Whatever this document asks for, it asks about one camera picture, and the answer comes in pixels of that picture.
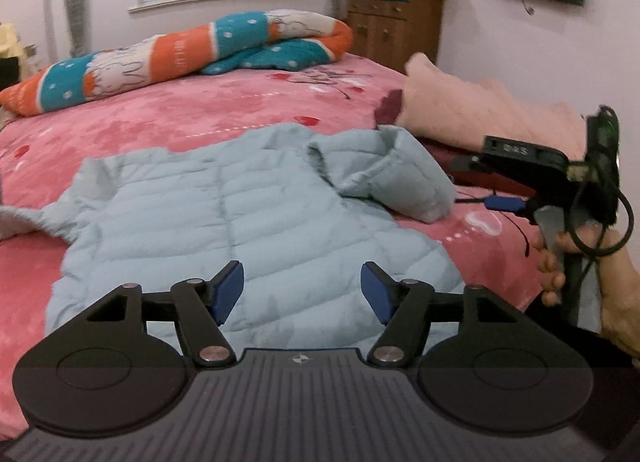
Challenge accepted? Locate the dark red jacket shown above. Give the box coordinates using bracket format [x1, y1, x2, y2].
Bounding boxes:
[374, 90, 501, 188]

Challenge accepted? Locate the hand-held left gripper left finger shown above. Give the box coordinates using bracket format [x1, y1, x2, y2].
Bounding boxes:
[80, 259, 246, 370]

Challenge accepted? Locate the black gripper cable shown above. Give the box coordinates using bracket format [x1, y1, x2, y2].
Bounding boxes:
[569, 167, 634, 259]

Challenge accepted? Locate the person's right hand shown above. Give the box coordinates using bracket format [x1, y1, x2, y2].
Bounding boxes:
[530, 222, 640, 368]

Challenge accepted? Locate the wooden cabinet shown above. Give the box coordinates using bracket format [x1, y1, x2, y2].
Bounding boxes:
[345, 0, 445, 76]

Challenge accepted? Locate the black cushion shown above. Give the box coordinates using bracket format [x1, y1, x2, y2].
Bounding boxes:
[0, 56, 21, 90]

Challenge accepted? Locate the light blue down jacket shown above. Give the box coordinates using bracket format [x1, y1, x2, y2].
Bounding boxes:
[0, 122, 467, 358]

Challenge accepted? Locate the orange teal rabbit-print quilt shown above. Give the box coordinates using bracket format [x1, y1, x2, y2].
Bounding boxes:
[0, 8, 354, 118]

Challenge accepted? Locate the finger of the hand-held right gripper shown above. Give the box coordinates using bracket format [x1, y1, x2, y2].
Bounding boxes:
[452, 196, 531, 215]
[447, 155, 493, 175]

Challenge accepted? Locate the yellow star-print cloth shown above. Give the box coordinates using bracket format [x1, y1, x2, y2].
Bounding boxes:
[0, 22, 23, 60]

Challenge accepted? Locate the pink fluffy pillow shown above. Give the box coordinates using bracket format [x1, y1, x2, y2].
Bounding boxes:
[395, 52, 588, 158]

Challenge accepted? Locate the pink heart-print blanket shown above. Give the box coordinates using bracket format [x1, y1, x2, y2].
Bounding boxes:
[0, 50, 546, 443]

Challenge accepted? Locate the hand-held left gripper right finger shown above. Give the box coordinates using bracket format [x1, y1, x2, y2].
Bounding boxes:
[360, 261, 528, 370]

